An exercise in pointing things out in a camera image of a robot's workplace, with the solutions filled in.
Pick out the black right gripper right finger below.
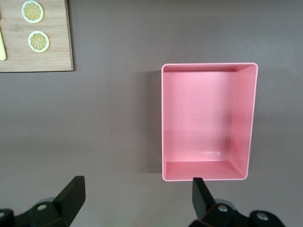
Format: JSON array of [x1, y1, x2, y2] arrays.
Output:
[[189, 177, 285, 227]]

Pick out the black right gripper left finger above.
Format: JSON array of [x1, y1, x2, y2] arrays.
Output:
[[0, 175, 86, 227]]

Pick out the pink plastic bin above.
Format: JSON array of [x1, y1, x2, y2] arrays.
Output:
[[161, 62, 258, 182]]

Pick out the lemon slice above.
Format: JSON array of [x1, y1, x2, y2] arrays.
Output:
[[27, 30, 50, 53], [21, 0, 45, 24]]

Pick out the yellow plastic fork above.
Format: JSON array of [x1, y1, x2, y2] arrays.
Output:
[[0, 29, 8, 61]]

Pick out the wooden cutting board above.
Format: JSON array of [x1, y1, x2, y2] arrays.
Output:
[[0, 0, 74, 73]]

